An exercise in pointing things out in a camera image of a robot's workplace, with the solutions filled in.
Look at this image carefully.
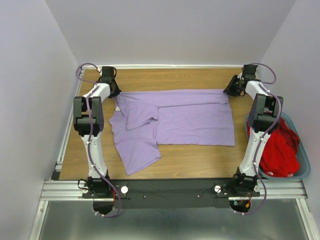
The purple t shirt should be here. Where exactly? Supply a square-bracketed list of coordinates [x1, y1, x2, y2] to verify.
[109, 89, 235, 176]

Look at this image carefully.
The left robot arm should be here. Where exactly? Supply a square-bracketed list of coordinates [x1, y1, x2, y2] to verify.
[73, 62, 122, 198]

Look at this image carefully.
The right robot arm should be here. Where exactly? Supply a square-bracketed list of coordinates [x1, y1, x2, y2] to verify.
[221, 63, 284, 197]

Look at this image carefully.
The dark red t shirt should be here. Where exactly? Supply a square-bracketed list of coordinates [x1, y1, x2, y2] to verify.
[274, 118, 300, 161]

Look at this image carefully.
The teal plastic basket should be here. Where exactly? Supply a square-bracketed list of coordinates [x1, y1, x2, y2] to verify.
[239, 113, 311, 181]

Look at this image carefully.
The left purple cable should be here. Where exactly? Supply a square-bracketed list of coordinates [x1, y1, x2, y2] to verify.
[75, 62, 123, 219]

